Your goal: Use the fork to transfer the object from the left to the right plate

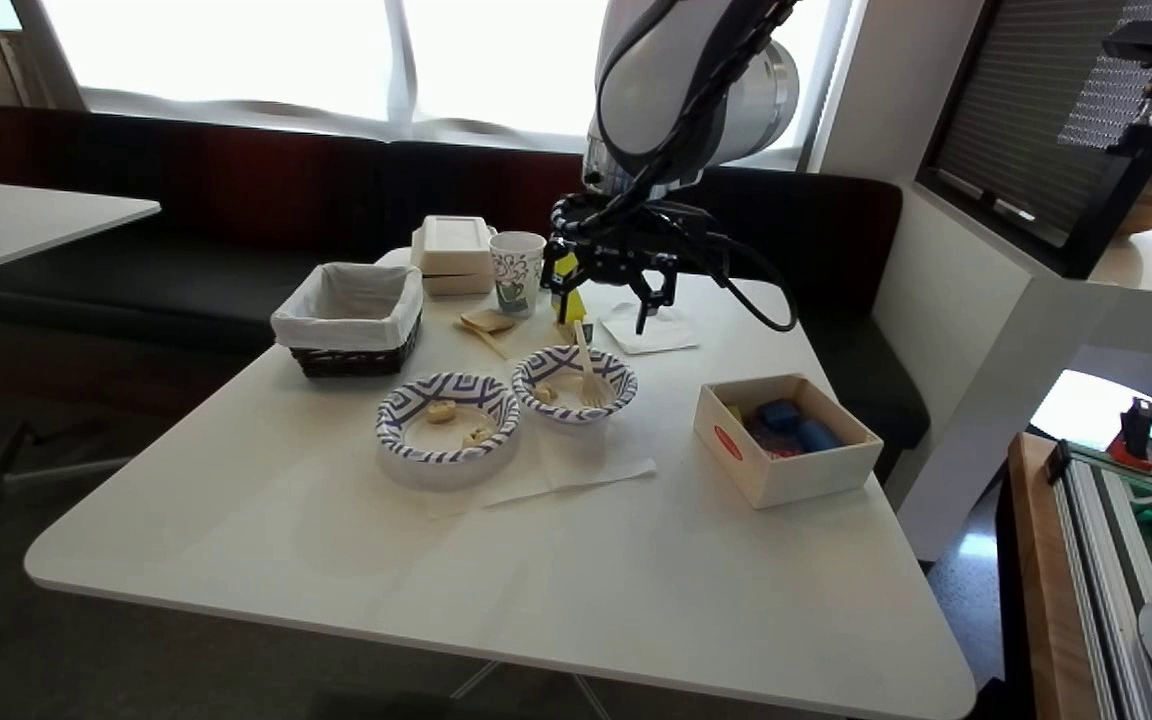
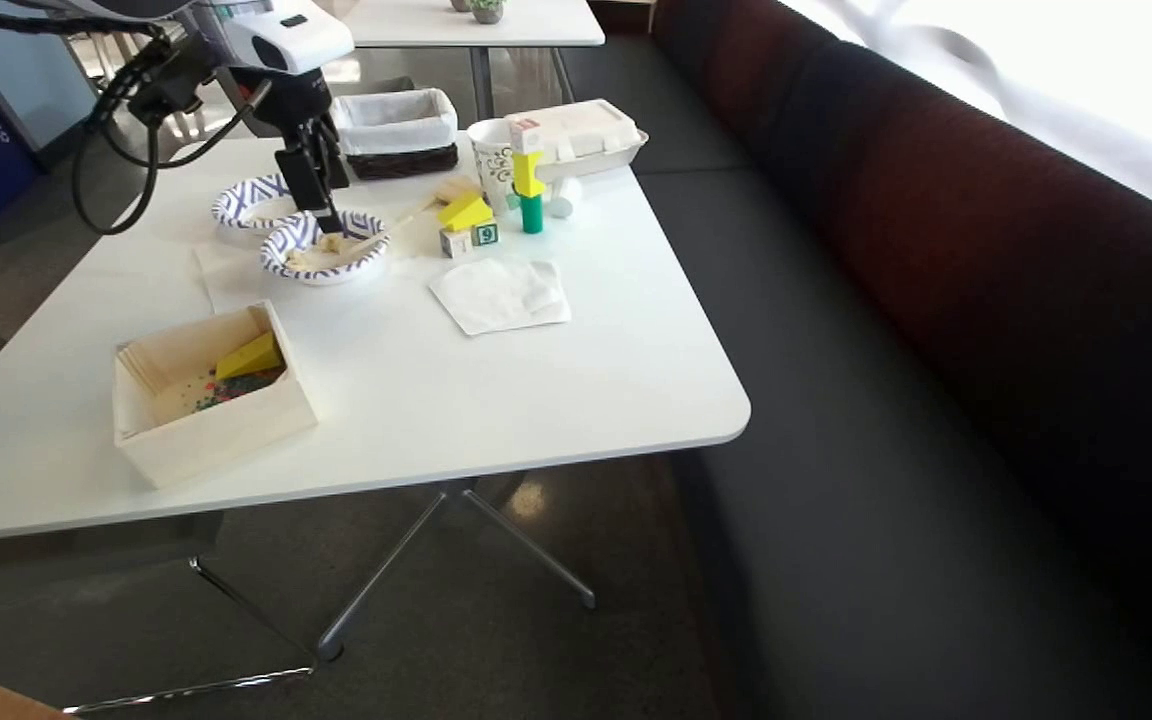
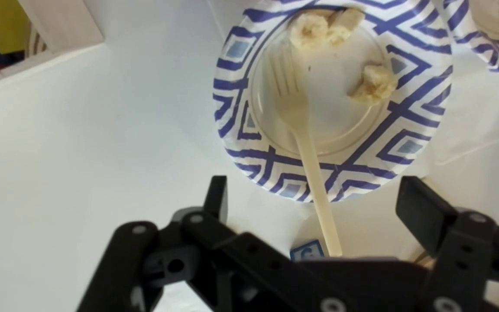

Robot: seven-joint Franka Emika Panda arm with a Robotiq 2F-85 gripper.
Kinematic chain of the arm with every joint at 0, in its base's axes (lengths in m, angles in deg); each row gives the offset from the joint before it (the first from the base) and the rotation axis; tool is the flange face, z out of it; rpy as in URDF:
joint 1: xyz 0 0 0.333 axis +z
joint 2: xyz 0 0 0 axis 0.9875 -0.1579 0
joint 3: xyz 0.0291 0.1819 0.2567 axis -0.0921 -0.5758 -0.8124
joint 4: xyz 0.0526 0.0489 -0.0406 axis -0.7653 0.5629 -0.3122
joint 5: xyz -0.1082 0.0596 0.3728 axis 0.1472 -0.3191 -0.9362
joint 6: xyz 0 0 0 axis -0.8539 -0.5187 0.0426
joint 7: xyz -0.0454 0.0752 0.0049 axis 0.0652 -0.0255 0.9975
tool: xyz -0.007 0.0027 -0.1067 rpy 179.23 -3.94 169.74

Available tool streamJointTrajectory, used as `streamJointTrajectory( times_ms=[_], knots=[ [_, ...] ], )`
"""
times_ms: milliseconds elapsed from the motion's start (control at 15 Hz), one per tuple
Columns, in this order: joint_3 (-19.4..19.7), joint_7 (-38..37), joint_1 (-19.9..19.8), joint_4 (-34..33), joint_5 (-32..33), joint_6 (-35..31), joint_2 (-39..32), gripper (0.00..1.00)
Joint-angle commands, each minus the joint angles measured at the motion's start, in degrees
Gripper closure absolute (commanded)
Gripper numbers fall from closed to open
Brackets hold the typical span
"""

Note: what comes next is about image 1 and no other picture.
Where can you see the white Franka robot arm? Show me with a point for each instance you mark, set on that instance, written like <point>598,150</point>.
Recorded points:
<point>669,80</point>

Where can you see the black monitor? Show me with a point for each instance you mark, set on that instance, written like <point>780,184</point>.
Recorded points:
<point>1019,120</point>

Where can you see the cream food piece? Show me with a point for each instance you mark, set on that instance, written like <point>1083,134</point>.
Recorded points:
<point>440,415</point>
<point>546,395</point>
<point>478,434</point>

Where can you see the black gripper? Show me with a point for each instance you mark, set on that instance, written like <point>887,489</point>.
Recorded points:
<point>629,231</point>

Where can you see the dark upholstered bench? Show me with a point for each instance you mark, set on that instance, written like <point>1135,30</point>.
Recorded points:
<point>202,184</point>

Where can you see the black basket with white liner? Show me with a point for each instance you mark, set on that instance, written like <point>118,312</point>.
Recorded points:
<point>336,334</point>

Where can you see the blue toy block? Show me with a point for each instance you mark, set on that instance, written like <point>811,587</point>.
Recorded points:
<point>791,427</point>

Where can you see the wooden board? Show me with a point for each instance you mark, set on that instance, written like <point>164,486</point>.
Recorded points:
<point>1042,602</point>

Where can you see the bright window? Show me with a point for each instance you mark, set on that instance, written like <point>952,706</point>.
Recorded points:
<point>269,55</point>

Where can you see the pale wooden box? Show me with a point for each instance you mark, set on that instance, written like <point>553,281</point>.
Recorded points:
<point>802,473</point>

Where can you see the blue patterned paper plate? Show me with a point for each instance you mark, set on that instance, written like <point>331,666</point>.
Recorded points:
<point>449,391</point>
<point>612,371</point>

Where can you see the metal rail frame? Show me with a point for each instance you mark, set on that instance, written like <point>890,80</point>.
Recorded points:
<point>1110,561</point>

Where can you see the white partition counter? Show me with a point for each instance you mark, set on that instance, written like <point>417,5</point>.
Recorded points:
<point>977,304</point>

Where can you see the red and black device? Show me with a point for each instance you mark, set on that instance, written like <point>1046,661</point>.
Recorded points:
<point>1135,434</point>

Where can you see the small blue picture cube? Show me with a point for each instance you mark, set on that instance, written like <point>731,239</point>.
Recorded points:
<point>581,334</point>

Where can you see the white paper napkin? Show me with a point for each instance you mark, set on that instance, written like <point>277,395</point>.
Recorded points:
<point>661,342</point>

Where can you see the chrome table leg base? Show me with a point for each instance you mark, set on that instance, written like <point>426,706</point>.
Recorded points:
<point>475,680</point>

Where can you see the white foam takeout box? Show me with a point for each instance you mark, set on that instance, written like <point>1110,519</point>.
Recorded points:
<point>453,246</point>

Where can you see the cream plastic fork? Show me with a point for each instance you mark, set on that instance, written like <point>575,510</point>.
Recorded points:
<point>585,360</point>

